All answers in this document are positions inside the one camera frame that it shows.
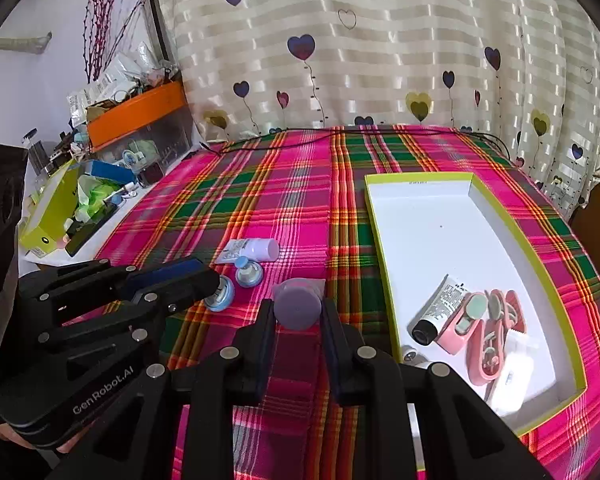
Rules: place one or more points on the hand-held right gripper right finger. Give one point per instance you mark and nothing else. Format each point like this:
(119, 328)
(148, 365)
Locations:
(332, 360)

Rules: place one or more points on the pile of small packets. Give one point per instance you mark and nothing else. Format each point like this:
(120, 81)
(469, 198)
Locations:
(120, 80)

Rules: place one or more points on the white side table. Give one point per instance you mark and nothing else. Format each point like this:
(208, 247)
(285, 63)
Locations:
(130, 200)

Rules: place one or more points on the lavender tube with purple cap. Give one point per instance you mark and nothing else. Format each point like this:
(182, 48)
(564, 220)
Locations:
(298, 306)

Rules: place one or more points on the white tube with black cap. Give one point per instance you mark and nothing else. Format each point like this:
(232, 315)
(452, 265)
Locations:
(437, 310)

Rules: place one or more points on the blue box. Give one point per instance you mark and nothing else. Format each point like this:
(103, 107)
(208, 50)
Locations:
(111, 172)

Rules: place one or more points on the dark glass jar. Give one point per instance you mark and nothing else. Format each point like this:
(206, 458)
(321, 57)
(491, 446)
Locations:
(34, 150)

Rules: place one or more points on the small labelled lavender tube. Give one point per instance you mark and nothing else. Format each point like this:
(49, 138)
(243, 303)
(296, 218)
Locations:
(253, 249)

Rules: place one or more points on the heart print striped curtain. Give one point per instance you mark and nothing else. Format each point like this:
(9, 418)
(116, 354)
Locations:
(380, 35)

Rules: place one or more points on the person's left hand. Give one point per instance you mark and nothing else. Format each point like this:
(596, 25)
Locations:
(15, 438)

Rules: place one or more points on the green plastic bag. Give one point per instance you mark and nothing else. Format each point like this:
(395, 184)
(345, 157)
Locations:
(97, 195)

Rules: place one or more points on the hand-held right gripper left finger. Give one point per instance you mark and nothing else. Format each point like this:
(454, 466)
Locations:
(266, 355)

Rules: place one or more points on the clear bin with orange lid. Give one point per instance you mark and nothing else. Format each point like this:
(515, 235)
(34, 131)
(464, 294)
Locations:
(140, 115)

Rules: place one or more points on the black phone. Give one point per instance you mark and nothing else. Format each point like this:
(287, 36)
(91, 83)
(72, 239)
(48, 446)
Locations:
(92, 227)

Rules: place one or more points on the small blue round container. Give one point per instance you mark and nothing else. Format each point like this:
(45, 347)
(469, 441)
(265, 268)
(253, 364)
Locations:
(220, 295)
(250, 273)

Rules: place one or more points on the pink green plaid tablecloth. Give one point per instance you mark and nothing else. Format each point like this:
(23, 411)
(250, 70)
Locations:
(290, 200)

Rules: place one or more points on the pink clip with green pad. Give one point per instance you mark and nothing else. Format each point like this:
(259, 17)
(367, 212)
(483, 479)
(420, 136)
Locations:
(515, 310)
(485, 357)
(460, 328)

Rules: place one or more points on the pink dried branches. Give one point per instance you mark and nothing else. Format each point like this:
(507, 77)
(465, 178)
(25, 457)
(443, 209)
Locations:
(102, 25)

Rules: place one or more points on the yellow-green open carton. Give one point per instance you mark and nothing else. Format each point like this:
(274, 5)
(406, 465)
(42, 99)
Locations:
(50, 210)

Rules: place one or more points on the white egg-shaped keyring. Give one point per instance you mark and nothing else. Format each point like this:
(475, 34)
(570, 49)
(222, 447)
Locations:
(413, 355)

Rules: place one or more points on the white sachet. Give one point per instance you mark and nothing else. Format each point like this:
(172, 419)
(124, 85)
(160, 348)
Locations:
(512, 381)

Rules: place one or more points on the yellow-green cardboard box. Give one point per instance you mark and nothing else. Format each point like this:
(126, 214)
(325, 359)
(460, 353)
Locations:
(430, 230)

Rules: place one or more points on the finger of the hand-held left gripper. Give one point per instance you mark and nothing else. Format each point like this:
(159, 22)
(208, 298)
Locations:
(175, 272)
(180, 301)

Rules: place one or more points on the dark red jar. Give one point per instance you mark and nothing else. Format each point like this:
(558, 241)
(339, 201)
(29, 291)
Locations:
(150, 173)

